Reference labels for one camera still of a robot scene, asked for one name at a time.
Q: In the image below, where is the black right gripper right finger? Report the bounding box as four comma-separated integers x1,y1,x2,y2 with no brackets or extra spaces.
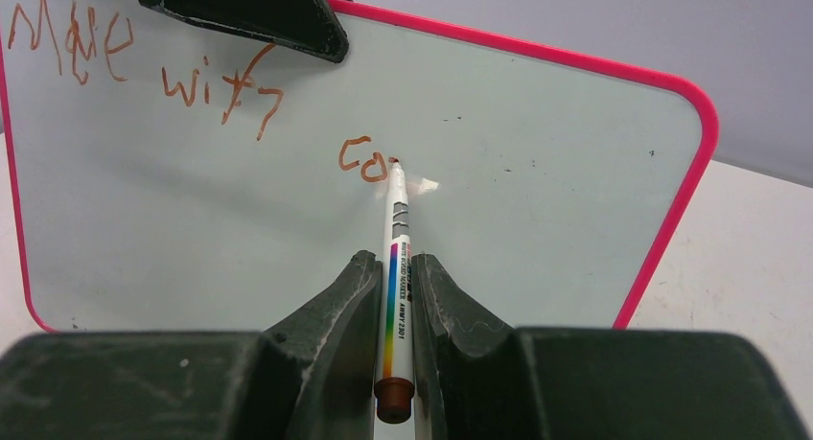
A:
411,254,807,439

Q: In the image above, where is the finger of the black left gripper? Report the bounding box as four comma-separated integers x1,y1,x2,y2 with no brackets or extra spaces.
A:
138,0,349,63

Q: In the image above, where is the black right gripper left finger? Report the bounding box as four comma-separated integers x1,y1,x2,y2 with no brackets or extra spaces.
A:
1,250,382,439

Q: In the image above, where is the white whiteboard marker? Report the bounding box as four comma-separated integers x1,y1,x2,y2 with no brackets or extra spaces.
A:
374,161,415,424

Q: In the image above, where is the whiteboard with pink frame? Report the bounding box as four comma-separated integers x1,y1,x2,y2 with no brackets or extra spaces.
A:
1,0,718,330

